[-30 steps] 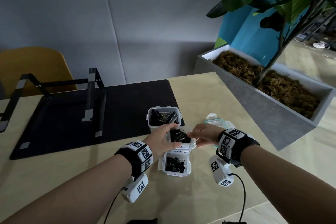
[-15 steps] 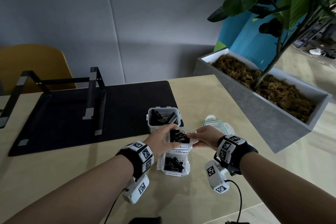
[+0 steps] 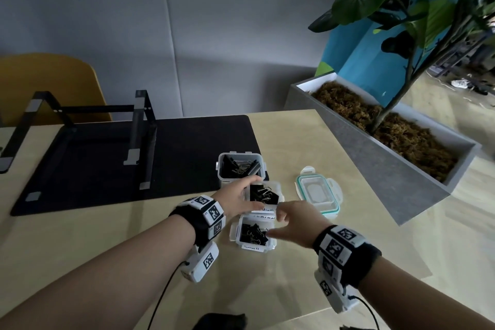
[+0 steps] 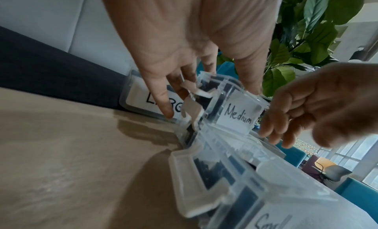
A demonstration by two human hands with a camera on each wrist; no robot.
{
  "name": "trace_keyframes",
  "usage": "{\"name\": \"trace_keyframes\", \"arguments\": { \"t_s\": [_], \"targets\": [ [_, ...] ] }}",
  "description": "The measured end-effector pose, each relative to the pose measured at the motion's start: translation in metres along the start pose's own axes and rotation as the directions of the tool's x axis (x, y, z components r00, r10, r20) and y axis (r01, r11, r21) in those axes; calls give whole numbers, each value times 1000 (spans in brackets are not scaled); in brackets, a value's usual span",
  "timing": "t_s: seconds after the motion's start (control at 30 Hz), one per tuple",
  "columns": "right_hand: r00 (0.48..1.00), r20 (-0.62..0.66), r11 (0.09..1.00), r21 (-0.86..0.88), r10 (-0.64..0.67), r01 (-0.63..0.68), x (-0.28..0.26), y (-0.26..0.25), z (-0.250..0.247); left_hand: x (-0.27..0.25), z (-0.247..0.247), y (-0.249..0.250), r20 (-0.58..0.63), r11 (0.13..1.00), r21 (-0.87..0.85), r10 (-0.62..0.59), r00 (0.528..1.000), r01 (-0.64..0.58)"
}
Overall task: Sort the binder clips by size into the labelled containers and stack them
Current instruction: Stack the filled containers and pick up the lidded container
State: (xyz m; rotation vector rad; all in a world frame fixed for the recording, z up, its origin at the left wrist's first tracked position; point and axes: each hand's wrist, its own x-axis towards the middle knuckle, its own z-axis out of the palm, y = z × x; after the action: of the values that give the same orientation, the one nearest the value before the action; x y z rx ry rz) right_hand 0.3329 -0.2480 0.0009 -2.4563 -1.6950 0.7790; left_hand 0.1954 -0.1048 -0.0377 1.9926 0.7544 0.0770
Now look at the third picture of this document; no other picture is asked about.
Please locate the heap of small binder clips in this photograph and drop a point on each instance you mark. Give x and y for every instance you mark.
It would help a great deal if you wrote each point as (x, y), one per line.
(251, 234)

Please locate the black desk mat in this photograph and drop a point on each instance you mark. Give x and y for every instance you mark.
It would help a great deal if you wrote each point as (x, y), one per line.
(201, 144)

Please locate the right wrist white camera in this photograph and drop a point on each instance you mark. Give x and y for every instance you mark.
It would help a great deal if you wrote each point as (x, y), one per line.
(332, 299)

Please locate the container labelled large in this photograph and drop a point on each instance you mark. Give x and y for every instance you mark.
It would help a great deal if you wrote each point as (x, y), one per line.
(220, 181)

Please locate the person's right hand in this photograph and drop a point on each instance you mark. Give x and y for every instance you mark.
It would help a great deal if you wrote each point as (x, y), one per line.
(305, 225)

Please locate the person's black clothing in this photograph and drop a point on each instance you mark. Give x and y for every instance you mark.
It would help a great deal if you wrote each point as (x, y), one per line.
(220, 322)

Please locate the brown moss filling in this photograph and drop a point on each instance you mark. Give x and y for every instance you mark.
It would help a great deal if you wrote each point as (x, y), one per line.
(348, 105)

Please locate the right wrist marker band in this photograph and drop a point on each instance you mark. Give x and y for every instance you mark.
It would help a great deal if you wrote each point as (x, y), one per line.
(359, 264)

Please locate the person's right forearm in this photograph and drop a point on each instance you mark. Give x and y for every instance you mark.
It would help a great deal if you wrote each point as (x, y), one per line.
(417, 299)

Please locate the heap of medium binder clips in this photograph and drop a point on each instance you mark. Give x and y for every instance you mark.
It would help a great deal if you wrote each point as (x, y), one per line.
(263, 194)

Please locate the left wrist marker band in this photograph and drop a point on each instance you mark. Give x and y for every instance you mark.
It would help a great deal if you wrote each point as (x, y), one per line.
(189, 217)

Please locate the person's left hand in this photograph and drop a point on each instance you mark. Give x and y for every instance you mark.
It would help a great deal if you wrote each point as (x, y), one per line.
(232, 200)

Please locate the clear lid with green seal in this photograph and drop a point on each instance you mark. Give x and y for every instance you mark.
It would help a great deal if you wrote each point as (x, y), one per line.
(317, 190)

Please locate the wrist white camera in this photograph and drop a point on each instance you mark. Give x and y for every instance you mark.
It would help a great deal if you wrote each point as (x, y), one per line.
(201, 264)
(332, 299)

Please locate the wrist marker band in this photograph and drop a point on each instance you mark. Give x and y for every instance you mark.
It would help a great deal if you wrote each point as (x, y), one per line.
(359, 264)
(189, 217)

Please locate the black metal laptop stand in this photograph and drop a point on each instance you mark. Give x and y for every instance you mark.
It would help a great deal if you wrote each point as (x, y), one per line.
(137, 128)

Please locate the heap of large binder clips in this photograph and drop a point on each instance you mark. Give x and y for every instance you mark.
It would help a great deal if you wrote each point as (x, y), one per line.
(236, 165)

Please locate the yellow chair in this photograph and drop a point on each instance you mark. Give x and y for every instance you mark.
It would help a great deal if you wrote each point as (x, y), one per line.
(54, 78)

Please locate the white sneaker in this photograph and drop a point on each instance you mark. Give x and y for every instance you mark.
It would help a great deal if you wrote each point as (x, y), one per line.
(460, 83)

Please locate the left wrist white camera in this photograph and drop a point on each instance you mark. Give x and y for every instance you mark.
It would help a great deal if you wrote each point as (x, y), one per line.
(201, 264)

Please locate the person's left forearm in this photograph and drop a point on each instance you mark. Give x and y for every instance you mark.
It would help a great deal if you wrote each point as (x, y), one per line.
(96, 279)

